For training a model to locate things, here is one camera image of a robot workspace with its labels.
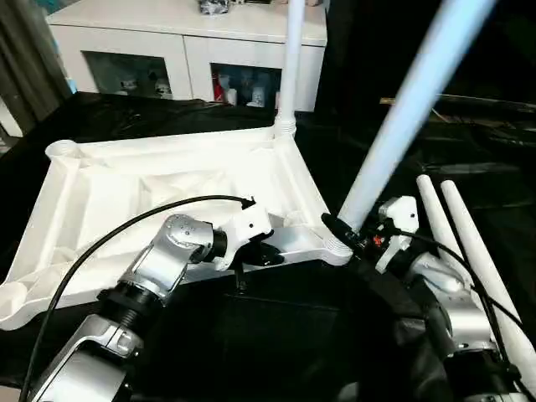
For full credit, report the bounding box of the grey patterned ornament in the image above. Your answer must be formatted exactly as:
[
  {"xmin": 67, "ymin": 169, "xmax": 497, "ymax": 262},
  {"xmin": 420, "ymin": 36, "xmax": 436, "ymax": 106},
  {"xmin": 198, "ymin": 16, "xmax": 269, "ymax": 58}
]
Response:
[{"xmin": 198, "ymin": 0, "xmax": 230, "ymax": 18}]

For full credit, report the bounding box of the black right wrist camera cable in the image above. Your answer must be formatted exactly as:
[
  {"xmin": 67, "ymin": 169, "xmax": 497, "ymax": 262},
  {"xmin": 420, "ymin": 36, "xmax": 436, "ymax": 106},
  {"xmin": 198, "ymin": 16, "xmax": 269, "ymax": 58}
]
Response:
[{"xmin": 388, "ymin": 224, "xmax": 527, "ymax": 380}]

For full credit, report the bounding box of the white glass-door cabinet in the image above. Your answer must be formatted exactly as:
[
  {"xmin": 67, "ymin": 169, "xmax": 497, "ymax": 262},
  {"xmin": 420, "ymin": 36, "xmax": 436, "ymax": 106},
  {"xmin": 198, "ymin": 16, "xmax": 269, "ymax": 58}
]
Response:
[{"xmin": 44, "ymin": 0, "xmax": 328, "ymax": 113}]

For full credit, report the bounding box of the grey metal rod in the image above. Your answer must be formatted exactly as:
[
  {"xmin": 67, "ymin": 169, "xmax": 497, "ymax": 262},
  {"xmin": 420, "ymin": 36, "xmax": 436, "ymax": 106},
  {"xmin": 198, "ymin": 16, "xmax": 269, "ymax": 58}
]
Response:
[{"xmin": 434, "ymin": 93, "xmax": 536, "ymax": 112}]

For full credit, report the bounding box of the black work mat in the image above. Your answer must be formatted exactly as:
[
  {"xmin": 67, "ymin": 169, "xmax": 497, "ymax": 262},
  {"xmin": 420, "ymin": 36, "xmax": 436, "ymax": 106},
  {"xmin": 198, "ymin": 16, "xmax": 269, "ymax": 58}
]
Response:
[{"xmin": 0, "ymin": 90, "xmax": 536, "ymax": 402}]

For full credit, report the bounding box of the pale blue small box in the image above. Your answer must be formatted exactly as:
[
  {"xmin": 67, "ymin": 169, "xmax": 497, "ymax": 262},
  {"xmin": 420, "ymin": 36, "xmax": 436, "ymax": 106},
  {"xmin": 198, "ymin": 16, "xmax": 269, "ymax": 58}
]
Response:
[{"xmin": 63, "ymin": 37, "xmax": 81, "ymax": 95}]

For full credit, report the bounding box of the grey curtain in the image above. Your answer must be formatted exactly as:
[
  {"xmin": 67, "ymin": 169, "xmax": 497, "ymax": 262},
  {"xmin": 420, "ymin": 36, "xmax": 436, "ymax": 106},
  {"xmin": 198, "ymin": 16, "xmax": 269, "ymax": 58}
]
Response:
[{"xmin": 0, "ymin": 0, "xmax": 71, "ymax": 136}]

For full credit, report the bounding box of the white plastic table top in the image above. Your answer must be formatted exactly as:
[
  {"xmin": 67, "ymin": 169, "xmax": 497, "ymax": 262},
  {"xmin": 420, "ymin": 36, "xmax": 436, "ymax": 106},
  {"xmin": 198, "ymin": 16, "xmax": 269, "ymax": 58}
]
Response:
[{"xmin": 0, "ymin": 124, "xmax": 353, "ymax": 332}]

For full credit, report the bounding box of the black backdrop cloth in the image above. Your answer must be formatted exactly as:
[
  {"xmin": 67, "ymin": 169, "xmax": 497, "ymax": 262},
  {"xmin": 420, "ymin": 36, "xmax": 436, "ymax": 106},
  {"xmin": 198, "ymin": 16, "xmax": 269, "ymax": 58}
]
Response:
[{"xmin": 316, "ymin": 0, "xmax": 536, "ymax": 126}]

